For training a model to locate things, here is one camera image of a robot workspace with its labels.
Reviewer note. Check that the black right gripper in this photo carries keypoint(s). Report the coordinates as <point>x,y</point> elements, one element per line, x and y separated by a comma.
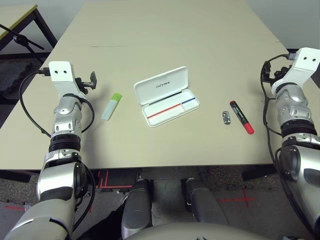
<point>282,72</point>

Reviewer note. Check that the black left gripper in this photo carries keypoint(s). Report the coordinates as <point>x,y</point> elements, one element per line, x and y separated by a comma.
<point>83,86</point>

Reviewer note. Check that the green capped highlighter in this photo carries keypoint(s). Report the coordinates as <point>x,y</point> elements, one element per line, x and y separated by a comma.
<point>110,108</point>

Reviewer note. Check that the black marker with red cap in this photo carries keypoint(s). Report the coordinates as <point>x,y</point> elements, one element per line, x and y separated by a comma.
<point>241,117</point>

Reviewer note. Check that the small black eraser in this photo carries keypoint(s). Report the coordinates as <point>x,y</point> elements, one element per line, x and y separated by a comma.
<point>226,118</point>

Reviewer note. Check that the white plastic pencil case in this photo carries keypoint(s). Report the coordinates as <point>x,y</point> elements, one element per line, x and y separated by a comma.
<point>162,85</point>

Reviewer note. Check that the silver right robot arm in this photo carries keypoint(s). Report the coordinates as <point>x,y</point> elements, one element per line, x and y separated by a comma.
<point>292,105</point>

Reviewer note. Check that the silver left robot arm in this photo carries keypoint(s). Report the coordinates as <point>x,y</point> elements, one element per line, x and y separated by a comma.
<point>62,180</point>

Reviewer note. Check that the black tripod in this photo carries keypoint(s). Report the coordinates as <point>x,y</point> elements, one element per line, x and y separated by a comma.
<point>23,41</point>

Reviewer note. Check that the dark foam mat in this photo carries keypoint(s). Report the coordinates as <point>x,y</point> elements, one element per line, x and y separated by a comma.
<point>12,75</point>

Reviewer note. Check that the grey robot left leg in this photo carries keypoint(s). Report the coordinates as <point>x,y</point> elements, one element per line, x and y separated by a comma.
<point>136,210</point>

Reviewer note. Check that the grey robot leg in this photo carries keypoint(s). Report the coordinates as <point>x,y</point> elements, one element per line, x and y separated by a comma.
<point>136,210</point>
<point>205,202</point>

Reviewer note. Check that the grey robot right leg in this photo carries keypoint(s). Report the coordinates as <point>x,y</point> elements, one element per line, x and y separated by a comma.
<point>205,202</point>

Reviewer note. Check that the grey robot torso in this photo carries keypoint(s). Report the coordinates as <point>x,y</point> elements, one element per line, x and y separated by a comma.
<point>200,232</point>

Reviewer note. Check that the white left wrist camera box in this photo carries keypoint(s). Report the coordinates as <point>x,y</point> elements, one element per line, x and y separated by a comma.
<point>60,72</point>

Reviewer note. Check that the beige side table black frame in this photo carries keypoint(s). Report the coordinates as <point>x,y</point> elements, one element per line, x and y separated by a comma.
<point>37,17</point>

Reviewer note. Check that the black table frame beam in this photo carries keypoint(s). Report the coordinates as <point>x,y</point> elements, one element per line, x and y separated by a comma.
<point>15,176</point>
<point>260,173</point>

